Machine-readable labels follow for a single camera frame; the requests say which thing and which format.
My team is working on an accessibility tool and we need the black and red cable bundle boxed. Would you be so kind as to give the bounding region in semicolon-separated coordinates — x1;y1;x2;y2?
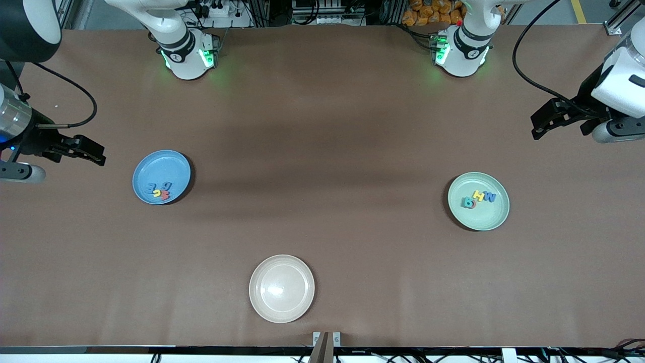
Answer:
544;337;645;363

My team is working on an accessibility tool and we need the black arm base connector box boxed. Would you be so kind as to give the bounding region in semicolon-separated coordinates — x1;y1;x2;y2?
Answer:
201;33;221;69
429;32;450;65

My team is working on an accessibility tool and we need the beige plate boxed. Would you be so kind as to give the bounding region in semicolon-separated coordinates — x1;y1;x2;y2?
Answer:
248;254;316;324

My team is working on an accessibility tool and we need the aluminium frame post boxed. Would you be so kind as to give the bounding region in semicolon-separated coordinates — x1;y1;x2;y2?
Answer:
55;0;91;30
605;0;645;36

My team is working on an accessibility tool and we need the pile of orange objects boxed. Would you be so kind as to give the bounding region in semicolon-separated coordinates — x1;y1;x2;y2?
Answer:
402;0;465;27

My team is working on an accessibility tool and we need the pale green plate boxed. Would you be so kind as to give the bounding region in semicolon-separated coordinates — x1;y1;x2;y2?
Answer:
447;172;510;231

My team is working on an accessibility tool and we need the brown camera post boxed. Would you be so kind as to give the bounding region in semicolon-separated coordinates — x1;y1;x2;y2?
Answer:
308;331;329;363

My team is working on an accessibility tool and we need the dark equipment rack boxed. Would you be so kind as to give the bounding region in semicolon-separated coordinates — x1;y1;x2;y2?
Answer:
262;0;404;27

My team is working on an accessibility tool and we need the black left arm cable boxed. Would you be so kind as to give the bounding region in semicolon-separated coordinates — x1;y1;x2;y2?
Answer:
512;0;598;112

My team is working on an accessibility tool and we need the blue plate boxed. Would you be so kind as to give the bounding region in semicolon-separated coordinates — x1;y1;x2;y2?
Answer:
132;150;192;205

